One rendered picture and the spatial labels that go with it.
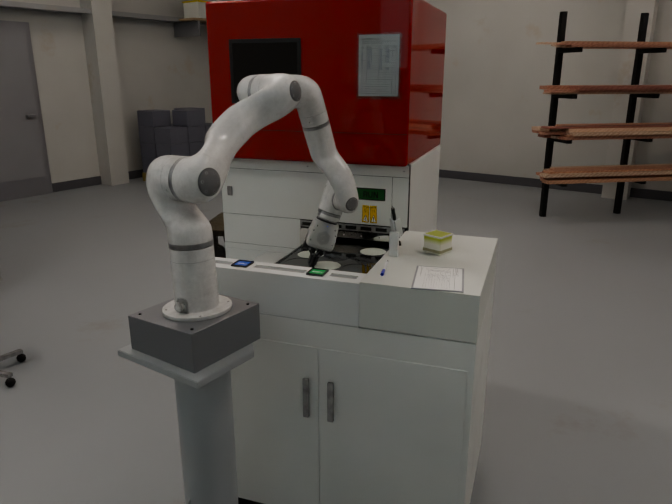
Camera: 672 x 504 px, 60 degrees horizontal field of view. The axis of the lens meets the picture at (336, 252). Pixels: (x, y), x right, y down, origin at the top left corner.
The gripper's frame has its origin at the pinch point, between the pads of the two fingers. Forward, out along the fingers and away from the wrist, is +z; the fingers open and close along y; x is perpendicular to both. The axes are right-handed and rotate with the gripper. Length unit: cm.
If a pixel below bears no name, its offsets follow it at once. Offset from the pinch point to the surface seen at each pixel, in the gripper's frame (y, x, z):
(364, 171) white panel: 16.2, 24.2, -34.2
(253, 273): -22.9, -17.0, 5.0
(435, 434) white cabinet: 38, -51, 31
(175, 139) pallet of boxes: -24, 687, 38
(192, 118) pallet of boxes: -8, 709, 3
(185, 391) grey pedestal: -37, -41, 36
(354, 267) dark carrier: 13.9, -4.9, -2.7
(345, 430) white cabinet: 18, -35, 43
